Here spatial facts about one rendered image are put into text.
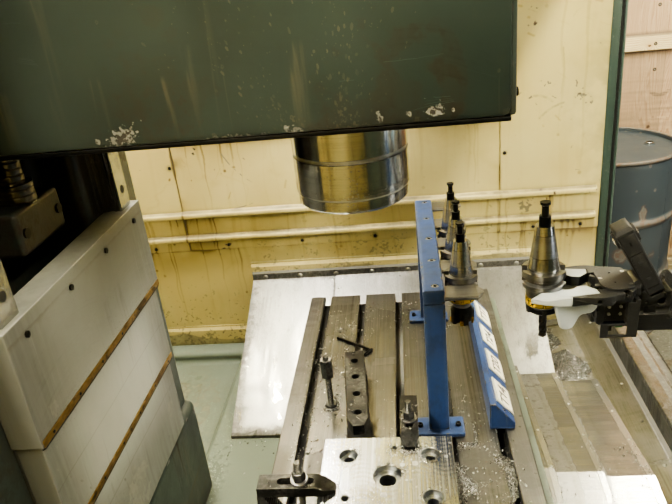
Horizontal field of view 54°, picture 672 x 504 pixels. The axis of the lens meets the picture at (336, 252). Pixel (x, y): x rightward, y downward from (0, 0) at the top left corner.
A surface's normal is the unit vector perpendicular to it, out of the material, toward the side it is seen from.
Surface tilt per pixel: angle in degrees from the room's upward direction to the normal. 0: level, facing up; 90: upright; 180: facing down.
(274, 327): 24
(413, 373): 0
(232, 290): 90
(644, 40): 90
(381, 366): 0
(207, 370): 0
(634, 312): 90
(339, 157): 90
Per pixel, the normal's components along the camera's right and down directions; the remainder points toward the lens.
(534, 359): -0.13, -0.66
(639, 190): 0.07, 0.41
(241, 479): -0.10, -0.91
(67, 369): 0.99, -0.05
